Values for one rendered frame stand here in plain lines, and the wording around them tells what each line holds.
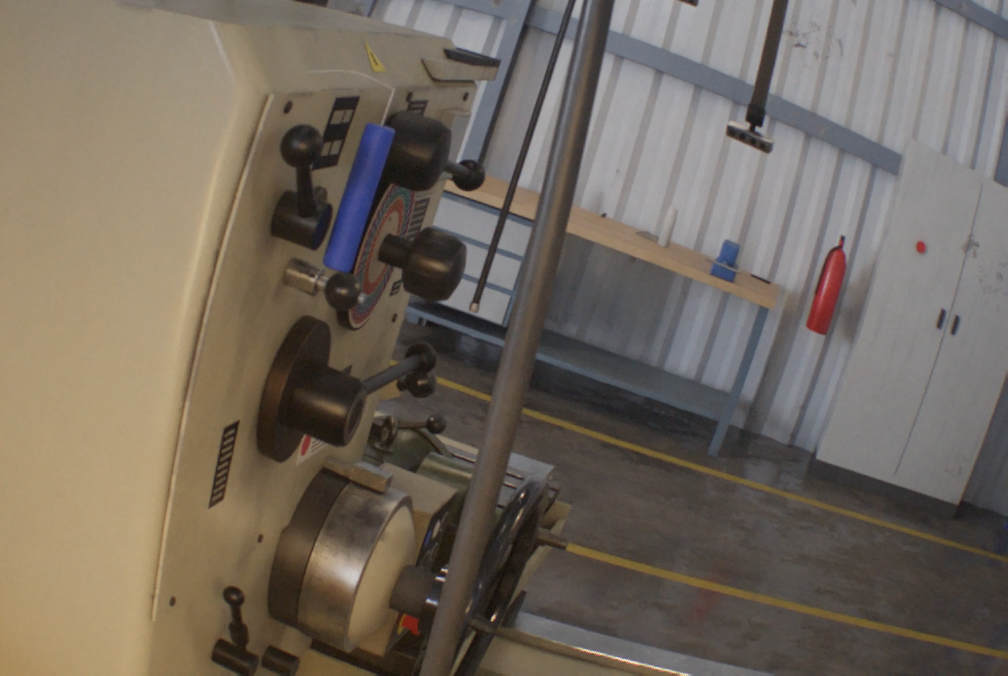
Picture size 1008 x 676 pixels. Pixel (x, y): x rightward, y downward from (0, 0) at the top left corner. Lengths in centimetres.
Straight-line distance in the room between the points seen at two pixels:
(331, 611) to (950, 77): 771
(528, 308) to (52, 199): 49
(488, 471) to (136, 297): 38
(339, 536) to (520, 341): 77
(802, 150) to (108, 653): 793
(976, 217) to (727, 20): 211
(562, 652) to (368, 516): 156
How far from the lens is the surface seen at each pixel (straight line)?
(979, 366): 865
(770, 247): 905
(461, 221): 839
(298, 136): 121
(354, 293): 138
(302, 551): 171
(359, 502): 173
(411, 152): 152
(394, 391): 202
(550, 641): 323
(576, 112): 95
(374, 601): 174
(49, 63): 129
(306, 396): 148
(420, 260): 161
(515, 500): 167
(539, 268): 96
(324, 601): 171
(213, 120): 120
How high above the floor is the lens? 196
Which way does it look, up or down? 11 degrees down
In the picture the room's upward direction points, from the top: 18 degrees clockwise
